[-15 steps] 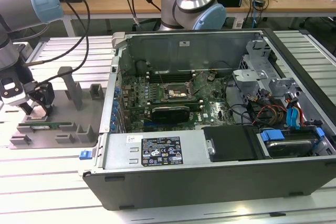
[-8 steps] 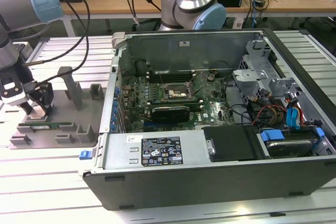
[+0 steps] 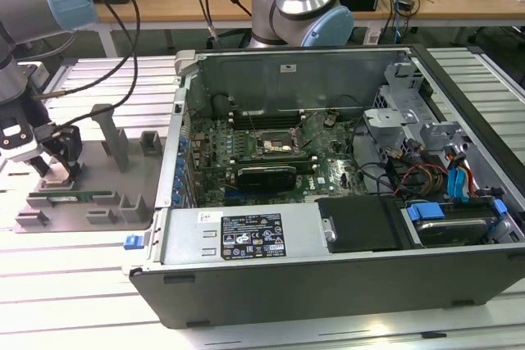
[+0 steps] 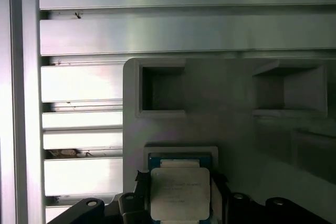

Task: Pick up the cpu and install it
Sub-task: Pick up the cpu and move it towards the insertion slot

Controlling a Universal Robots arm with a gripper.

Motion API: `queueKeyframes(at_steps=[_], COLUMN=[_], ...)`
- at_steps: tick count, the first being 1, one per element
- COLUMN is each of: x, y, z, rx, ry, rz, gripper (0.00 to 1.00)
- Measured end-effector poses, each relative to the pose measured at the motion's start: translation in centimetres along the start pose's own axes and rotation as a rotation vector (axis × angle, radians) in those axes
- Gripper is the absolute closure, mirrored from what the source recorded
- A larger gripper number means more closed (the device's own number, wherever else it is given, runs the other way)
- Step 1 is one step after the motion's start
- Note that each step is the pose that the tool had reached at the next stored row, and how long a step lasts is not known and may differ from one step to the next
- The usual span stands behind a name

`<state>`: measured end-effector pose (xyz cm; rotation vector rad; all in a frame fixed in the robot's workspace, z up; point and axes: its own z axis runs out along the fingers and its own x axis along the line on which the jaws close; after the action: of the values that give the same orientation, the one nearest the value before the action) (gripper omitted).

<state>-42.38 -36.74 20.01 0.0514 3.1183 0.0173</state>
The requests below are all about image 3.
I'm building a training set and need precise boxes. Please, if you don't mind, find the black graphics card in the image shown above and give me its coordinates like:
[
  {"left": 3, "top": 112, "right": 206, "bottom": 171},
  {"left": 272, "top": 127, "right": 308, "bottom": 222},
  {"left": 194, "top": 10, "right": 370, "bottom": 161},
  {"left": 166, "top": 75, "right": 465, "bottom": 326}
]
[{"left": 224, "top": 163, "right": 299, "bottom": 206}]

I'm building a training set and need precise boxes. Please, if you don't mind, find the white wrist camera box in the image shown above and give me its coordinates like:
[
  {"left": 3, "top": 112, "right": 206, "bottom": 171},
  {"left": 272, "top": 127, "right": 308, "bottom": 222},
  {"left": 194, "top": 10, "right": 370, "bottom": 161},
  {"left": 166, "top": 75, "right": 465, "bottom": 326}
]
[{"left": 0, "top": 116, "right": 39, "bottom": 162}]

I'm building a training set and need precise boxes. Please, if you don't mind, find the grey case release handle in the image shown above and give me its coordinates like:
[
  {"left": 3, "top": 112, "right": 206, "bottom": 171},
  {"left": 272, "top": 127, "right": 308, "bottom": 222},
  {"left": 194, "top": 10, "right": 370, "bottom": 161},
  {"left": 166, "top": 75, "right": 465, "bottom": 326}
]
[{"left": 174, "top": 49, "right": 198, "bottom": 77}]

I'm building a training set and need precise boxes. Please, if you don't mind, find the black optical drive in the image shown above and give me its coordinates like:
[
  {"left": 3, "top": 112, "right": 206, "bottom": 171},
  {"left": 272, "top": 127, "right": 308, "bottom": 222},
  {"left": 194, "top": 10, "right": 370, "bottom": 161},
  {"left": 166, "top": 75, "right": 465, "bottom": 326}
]
[{"left": 317, "top": 196, "right": 423, "bottom": 253}]

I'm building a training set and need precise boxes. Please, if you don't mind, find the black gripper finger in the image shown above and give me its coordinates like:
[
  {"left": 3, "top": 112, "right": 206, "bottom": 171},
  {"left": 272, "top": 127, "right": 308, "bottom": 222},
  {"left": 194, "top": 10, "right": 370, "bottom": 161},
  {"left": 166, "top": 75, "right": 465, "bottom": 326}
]
[
  {"left": 28, "top": 152, "right": 54, "bottom": 181},
  {"left": 43, "top": 123, "right": 85, "bottom": 185}
]

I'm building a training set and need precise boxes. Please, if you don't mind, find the yellow red black wire bundle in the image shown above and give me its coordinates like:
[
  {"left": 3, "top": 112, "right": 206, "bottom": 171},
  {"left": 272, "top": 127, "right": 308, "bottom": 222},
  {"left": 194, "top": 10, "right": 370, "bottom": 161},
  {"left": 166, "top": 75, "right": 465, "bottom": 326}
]
[{"left": 393, "top": 162, "right": 449, "bottom": 198}]

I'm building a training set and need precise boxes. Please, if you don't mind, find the green motherboard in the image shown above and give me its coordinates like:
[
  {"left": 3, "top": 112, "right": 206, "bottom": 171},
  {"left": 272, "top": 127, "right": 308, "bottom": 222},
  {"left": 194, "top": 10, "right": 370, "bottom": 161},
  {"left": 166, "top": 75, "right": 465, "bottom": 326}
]
[{"left": 180, "top": 108, "right": 370, "bottom": 208}]

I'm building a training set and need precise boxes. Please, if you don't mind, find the blue flat data wire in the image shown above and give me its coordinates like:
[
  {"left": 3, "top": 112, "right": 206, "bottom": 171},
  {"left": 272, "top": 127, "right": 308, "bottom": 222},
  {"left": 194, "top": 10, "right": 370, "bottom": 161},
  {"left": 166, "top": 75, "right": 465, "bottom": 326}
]
[
  {"left": 455, "top": 152, "right": 473, "bottom": 203},
  {"left": 445, "top": 148, "right": 460, "bottom": 203}
]

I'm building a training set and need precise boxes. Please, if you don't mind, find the CPU socket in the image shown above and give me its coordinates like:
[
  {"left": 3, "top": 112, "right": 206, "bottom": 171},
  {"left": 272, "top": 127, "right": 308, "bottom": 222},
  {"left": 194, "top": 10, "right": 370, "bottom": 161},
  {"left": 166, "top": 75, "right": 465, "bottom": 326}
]
[{"left": 256, "top": 128, "right": 299, "bottom": 157}]

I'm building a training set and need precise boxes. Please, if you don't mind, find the RAM slot with black clips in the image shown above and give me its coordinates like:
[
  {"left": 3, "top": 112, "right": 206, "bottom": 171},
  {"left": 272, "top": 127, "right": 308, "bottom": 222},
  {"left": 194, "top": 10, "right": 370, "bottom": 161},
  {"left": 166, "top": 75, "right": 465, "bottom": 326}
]
[
  {"left": 230, "top": 166, "right": 317, "bottom": 175},
  {"left": 230, "top": 157, "right": 317, "bottom": 166},
  {"left": 232, "top": 122, "right": 303, "bottom": 130},
  {"left": 232, "top": 115, "right": 303, "bottom": 121}
]

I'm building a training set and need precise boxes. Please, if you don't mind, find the hard disk in blue carrier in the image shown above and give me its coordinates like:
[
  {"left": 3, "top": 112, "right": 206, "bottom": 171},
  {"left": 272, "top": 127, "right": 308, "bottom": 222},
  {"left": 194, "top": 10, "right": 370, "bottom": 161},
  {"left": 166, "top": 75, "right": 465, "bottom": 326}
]
[{"left": 404, "top": 198, "right": 509, "bottom": 248}]

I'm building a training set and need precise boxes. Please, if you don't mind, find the blue network cable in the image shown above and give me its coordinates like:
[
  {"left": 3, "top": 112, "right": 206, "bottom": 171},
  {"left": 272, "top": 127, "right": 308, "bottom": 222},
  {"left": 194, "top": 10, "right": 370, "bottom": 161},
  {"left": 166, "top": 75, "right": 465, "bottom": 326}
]
[{"left": 391, "top": 0, "right": 405, "bottom": 46}]

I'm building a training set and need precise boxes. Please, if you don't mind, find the red data wire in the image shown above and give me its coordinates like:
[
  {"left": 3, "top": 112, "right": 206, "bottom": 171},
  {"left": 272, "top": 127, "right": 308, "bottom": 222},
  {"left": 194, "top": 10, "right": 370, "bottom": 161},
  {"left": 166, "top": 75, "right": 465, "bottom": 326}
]
[{"left": 467, "top": 163, "right": 479, "bottom": 202}]

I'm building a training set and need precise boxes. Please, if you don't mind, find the black cable with brass plug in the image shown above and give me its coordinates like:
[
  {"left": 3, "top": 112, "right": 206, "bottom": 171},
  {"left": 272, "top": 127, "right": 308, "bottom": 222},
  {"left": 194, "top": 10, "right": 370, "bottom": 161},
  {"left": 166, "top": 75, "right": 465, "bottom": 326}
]
[{"left": 31, "top": 0, "right": 140, "bottom": 100}]

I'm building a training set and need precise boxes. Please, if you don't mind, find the metal socket cover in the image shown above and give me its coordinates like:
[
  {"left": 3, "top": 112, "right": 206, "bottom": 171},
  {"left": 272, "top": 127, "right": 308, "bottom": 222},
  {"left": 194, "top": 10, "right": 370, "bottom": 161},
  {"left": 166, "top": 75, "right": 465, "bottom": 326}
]
[{"left": 295, "top": 113, "right": 331, "bottom": 150}]

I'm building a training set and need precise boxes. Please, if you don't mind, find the silver power supply with label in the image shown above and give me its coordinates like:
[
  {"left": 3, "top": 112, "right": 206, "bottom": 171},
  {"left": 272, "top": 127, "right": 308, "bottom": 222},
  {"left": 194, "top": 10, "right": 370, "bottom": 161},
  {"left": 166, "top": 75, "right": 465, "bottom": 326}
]
[{"left": 157, "top": 201, "right": 329, "bottom": 266}]

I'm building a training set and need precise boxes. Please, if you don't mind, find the metal locking lever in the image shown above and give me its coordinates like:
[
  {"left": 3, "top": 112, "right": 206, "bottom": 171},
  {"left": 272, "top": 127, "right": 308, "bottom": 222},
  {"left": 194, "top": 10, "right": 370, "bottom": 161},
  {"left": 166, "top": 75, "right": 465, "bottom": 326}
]
[{"left": 247, "top": 111, "right": 263, "bottom": 150}]

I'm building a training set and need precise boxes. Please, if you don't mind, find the silver metal drive cage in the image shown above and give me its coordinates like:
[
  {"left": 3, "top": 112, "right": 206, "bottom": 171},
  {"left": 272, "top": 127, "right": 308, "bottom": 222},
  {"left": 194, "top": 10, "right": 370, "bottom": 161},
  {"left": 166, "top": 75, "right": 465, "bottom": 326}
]
[{"left": 363, "top": 106, "right": 423, "bottom": 152}]

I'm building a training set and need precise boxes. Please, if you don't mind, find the silver CPU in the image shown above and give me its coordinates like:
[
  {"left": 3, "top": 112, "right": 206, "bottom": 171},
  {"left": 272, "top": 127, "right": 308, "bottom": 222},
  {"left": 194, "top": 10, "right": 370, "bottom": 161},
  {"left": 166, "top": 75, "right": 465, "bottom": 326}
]
[{"left": 43, "top": 167, "right": 75, "bottom": 186}]

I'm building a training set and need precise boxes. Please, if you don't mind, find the black camera cable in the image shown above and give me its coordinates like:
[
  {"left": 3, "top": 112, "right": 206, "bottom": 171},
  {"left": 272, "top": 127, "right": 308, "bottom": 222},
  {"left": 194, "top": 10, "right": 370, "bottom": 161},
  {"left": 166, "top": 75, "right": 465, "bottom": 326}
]
[{"left": 34, "top": 0, "right": 140, "bottom": 143}]

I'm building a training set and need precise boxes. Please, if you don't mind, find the grey plastic parts rack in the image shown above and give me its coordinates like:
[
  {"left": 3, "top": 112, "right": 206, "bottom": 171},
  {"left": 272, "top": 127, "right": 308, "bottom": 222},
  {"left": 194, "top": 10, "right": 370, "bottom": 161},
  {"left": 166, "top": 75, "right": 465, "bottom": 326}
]
[{"left": 11, "top": 102, "right": 168, "bottom": 234}]

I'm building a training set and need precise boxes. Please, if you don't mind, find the green RAM stick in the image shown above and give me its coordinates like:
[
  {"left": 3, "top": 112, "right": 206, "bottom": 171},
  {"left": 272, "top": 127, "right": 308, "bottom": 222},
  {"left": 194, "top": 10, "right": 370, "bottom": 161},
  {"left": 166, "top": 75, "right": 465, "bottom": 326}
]
[{"left": 27, "top": 189, "right": 115, "bottom": 204}]

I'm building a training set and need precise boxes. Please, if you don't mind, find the black office chair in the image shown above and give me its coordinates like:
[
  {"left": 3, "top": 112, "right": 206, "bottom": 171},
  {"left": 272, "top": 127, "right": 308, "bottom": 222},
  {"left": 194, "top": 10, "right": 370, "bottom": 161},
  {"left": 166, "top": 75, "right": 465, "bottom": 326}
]
[{"left": 467, "top": 25, "right": 525, "bottom": 76}]

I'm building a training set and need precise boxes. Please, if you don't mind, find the wooden desk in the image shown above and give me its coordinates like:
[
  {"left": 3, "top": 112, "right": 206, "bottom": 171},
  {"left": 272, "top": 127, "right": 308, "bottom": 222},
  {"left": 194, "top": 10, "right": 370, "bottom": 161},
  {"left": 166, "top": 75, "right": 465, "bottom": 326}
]
[{"left": 81, "top": 0, "right": 525, "bottom": 59}]

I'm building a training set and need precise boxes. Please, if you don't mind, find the open black PC case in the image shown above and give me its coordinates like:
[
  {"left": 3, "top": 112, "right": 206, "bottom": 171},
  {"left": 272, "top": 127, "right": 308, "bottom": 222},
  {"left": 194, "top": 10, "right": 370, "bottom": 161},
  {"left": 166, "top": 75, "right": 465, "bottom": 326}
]
[{"left": 129, "top": 43, "right": 525, "bottom": 330}]

